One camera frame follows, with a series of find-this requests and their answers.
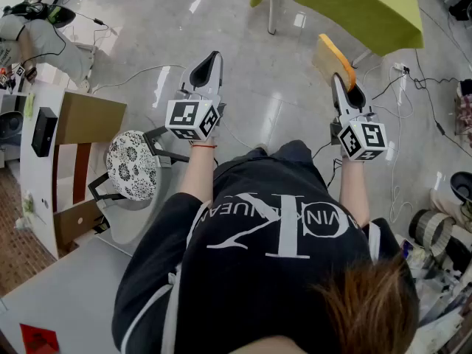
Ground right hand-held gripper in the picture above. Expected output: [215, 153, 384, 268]
[330, 72, 389, 162]

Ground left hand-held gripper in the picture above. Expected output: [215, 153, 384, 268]
[164, 50, 227, 146]

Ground toast bread slice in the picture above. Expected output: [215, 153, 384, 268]
[312, 33, 357, 92]

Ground person's left forearm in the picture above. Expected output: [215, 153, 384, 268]
[176, 140, 219, 217]

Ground person's right forearm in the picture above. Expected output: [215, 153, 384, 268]
[337, 158, 371, 232]

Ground person's black trousers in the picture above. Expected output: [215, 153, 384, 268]
[254, 139, 320, 170]

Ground green covered table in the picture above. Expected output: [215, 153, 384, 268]
[249, 0, 424, 69]

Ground pink patterned cloth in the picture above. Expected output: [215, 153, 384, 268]
[455, 80, 472, 136]

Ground floral round stool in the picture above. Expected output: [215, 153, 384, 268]
[87, 125, 191, 235]

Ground white and brown cabinet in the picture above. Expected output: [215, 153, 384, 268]
[20, 86, 128, 260]

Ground black hand-held device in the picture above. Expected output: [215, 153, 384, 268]
[449, 171, 472, 203]

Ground grey corrugated roll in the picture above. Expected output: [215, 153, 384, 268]
[409, 208, 455, 260]

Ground black and green bag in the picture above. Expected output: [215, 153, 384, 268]
[46, 5, 77, 28]

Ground black box device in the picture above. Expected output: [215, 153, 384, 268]
[31, 106, 59, 158]

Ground person's black printed shirt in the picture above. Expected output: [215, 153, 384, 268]
[112, 153, 420, 354]

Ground grey rounded device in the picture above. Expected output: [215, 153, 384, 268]
[0, 111, 24, 150]

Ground heap of white packaging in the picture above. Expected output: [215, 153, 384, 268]
[398, 234, 472, 354]

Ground brown woven carpet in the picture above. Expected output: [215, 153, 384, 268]
[0, 167, 56, 296]

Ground white desk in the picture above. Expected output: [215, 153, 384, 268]
[0, 234, 133, 354]

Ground red paper sheet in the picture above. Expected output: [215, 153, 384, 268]
[19, 322, 60, 354]

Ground white floor cable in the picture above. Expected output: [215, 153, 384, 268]
[90, 63, 187, 95]

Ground black floor cable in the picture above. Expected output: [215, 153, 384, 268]
[371, 48, 472, 149]

